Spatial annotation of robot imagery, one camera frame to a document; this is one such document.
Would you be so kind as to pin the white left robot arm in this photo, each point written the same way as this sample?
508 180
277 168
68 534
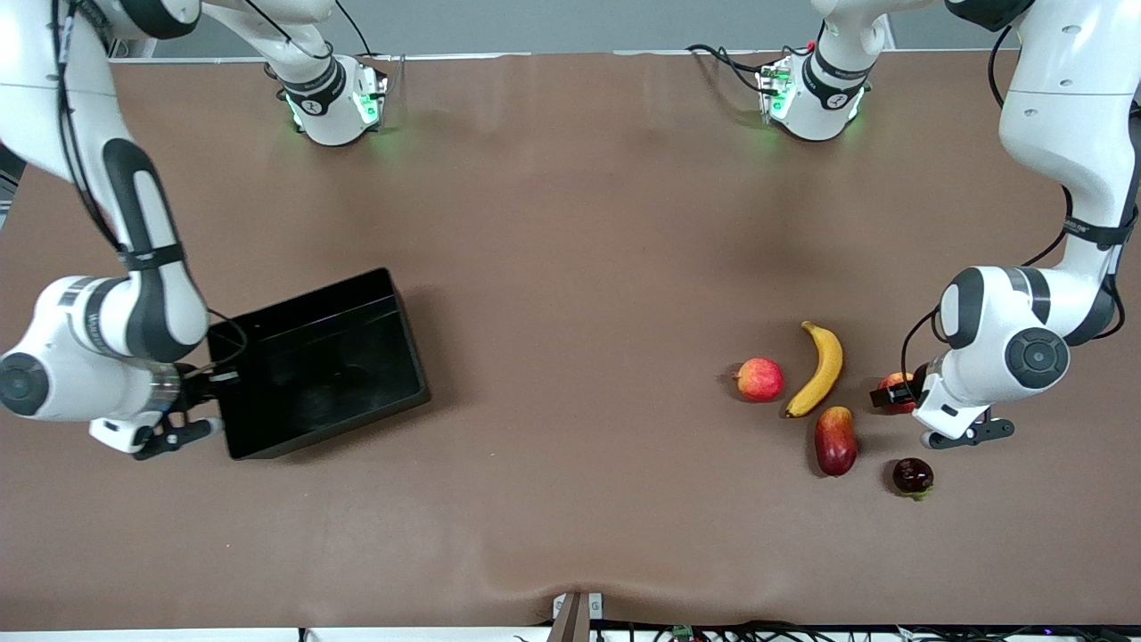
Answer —
1061 116

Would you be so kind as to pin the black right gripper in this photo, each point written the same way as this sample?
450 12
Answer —
191 385

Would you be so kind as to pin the black plastic box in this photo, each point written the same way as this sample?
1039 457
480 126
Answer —
330 374

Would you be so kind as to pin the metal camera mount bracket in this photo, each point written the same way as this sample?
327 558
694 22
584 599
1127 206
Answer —
575 615

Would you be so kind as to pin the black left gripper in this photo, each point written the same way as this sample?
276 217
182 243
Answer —
915 380

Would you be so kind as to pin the red yellow apple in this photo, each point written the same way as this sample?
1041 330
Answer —
894 378

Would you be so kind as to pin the red yellow mango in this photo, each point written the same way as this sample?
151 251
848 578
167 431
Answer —
835 443

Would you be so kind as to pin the yellow banana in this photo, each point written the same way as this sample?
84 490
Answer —
827 366

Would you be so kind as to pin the red apple left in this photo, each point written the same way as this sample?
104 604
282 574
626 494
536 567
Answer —
759 381

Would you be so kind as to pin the brown table cover mat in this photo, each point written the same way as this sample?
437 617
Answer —
570 223

